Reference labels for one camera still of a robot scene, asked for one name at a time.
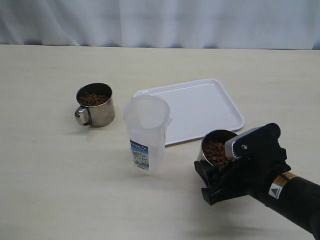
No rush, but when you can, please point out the steel mug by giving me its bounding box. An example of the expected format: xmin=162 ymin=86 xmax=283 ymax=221
xmin=74 ymin=82 xmax=115 ymax=128
xmin=197 ymin=129 xmax=237 ymax=170

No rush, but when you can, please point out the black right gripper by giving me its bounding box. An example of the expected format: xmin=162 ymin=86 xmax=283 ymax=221
xmin=194 ymin=123 xmax=291 ymax=206

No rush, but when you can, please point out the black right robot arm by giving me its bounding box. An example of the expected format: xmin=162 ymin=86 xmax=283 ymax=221
xmin=194 ymin=123 xmax=320 ymax=239

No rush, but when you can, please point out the clear plastic container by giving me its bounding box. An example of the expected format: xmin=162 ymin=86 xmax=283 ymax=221
xmin=123 ymin=95 xmax=172 ymax=175

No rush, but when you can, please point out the white plastic tray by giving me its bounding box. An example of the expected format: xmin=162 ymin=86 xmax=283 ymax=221
xmin=134 ymin=78 xmax=245 ymax=146

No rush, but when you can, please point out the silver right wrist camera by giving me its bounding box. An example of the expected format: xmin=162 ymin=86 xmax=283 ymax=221
xmin=224 ymin=126 xmax=262 ymax=159

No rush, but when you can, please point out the white curtain backdrop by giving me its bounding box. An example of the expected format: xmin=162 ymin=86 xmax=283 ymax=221
xmin=0 ymin=0 xmax=320 ymax=50

